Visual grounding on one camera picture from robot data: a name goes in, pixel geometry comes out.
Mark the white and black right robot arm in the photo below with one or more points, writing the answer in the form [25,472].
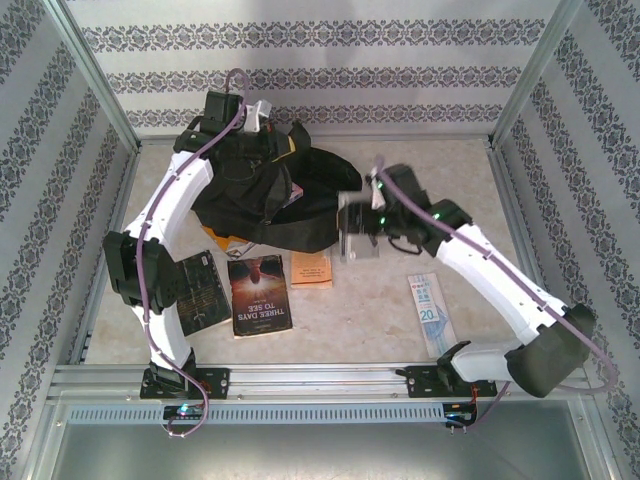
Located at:
[500,295]

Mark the small left controller board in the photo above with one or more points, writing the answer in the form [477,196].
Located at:
[185,411]

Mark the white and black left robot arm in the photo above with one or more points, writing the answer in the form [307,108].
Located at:
[175,200]

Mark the grey metal sheet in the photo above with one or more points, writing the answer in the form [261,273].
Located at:
[320,455]

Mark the aluminium frame side rail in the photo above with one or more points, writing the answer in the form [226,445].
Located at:
[512,200]
[112,225]

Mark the aluminium frame back rail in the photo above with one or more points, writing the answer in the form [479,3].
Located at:
[400,139]

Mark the orange and white book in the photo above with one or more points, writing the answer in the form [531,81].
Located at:
[222,242]

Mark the black book with gold title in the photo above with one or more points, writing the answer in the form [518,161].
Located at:
[205,295]

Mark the black backpack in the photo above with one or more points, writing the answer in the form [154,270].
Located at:
[310,225]

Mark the small controller board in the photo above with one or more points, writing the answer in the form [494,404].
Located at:
[460,415]
[185,411]

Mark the grey pen box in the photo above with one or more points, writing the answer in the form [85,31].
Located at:
[357,250]

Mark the Three Days To See book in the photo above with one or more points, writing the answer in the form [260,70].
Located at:
[260,300]

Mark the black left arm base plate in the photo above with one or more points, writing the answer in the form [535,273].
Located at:
[217,382]

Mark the small right controller board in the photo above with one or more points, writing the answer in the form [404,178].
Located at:
[460,415]

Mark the aluminium frame post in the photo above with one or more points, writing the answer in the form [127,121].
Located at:
[96,75]
[532,75]

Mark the packaged 20 cm ruler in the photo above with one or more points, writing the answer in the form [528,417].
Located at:
[427,315]

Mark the small pink item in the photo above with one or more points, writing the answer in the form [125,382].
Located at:
[295,192]

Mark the aluminium mounting rail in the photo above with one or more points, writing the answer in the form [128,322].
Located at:
[320,382]

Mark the small orange booklet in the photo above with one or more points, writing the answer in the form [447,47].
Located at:
[312,272]

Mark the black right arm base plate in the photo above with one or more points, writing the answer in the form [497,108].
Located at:
[420,382]

